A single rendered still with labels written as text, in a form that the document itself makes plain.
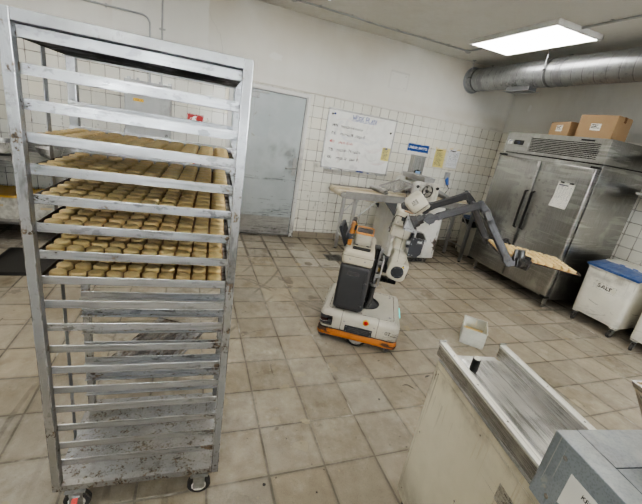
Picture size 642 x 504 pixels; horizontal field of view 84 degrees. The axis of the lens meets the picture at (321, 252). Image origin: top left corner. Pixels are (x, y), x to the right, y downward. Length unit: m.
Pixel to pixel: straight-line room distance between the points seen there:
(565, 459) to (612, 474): 0.07
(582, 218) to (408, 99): 2.88
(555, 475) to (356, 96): 5.17
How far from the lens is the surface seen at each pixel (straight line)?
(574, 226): 4.98
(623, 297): 5.01
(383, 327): 2.97
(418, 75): 6.09
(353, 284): 2.86
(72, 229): 1.38
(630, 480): 0.89
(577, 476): 0.89
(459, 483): 1.59
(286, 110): 5.31
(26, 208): 1.37
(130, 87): 1.27
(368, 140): 5.71
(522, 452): 1.30
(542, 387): 1.63
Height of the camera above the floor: 1.66
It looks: 19 degrees down
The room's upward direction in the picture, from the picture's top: 10 degrees clockwise
